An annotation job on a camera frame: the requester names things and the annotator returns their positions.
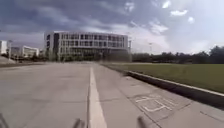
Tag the grey concrete kerb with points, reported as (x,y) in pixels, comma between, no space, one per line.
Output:
(173,87)

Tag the white painted ground marking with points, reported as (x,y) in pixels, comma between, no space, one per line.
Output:
(155,103)

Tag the robot's own part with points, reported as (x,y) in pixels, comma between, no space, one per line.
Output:
(79,123)
(141,122)

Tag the row of dark trees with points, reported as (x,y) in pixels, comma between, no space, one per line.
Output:
(186,57)

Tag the green grass field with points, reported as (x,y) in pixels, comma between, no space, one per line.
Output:
(186,72)

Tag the large white multi-storey building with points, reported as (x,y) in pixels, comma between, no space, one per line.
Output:
(86,45)

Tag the low white building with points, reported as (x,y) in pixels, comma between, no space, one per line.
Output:
(28,51)

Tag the white painted centre line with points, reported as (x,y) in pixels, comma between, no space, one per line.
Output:
(95,103)

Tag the grey concrete road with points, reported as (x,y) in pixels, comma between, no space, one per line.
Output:
(50,93)

